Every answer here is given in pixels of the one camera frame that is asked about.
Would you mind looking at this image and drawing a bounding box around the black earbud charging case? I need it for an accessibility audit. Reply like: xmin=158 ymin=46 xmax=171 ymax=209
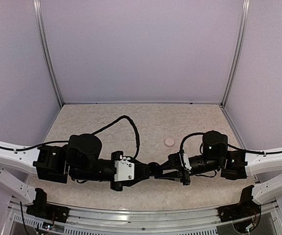
xmin=148 ymin=162 xmax=162 ymax=176

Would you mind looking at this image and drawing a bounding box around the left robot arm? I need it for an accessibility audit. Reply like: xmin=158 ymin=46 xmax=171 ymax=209
xmin=0 ymin=134 xmax=154 ymax=191

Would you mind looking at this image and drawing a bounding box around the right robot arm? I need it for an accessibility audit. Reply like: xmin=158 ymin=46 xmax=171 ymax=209
xmin=150 ymin=131 xmax=282 ymax=217

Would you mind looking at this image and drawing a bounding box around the pink round case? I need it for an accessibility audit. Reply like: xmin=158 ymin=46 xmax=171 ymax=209
xmin=164 ymin=138 xmax=175 ymax=147

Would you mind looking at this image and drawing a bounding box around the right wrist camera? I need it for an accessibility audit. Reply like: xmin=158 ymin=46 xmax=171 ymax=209
xmin=168 ymin=150 xmax=192 ymax=172

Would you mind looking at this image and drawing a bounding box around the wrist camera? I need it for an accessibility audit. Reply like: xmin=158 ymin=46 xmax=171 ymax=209
xmin=111 ymin=151 xmax=135 ymax=182
xmin=168 ymin=150 xmax=192 ymax=172

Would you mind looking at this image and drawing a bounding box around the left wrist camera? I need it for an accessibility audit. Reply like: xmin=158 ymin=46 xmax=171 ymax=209
xmin=111 ymin=151 xmax=135 ymax=182

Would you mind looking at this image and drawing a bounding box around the front aluminium rail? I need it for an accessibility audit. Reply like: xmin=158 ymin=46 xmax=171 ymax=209
xmin=7 ymin=193 xmax=282 ymax=235

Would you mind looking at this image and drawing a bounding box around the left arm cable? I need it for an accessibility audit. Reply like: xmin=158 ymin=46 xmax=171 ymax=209
xmin=91 ymin=115 xmax=141 ymax=162

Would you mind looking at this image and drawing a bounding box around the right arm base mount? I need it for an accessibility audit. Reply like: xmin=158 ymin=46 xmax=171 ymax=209
xmin=217 ymin=202 xmax=261 ymax=222

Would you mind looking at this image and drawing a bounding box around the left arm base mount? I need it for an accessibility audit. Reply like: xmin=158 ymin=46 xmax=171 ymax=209
xmin=26 ymin=204 xmax=70 ymax=223

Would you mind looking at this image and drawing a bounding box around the right aluminium frame post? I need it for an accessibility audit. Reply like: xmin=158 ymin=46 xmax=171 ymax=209
xmin=221 ymin=0 xmax=251 ymax=109

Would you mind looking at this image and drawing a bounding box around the aluminium frame post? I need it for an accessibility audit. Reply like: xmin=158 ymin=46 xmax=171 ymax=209
xmin=32 ymin=0 xmax=64 ymax=109
xmin=221 ymin=0 xmax=251 ymax=109

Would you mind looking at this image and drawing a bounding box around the left aluminium frame post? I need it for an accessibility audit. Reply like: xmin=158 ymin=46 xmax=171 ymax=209
xmin=32 ymin=0 xmax=64 ymax=109

